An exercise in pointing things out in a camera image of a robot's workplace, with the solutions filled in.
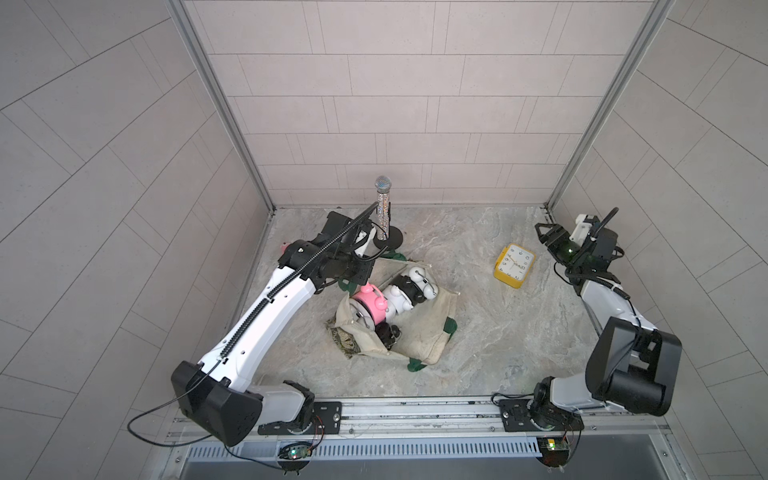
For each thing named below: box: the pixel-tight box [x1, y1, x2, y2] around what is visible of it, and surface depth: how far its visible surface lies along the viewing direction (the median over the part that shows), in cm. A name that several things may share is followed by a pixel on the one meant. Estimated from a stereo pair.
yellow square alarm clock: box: [494, 243, 536, 289], surface depth 99 cm
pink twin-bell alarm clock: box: [350, 283, 388, 331], surface depth 77 cm
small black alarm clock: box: [374, 321, 402, 351], surface depth 80 cm
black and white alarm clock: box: [385, 266, 438, 313], surface depth 83 cm
